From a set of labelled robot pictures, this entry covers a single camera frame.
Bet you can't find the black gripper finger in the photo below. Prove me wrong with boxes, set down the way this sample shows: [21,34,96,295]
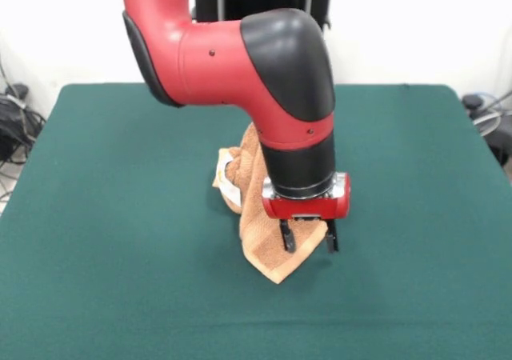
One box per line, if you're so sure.
[278,218,298,254]
[324,218,341,254]

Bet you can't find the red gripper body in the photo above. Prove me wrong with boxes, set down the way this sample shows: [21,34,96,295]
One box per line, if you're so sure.
[261,172,353,222]

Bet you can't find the orange-brown terry towel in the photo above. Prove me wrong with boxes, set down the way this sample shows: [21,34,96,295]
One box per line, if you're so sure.
[210,123,327,286]

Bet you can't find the dark green table cloth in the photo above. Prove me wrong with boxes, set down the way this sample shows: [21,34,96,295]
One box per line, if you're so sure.
[0,82,512,360]

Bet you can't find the tangled black cables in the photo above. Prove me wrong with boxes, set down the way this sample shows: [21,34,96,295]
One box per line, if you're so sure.
[461,90,512,170]
[0,51,47,217]

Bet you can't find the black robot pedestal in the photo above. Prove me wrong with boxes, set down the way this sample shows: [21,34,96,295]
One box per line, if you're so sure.
[190,0,334,30]

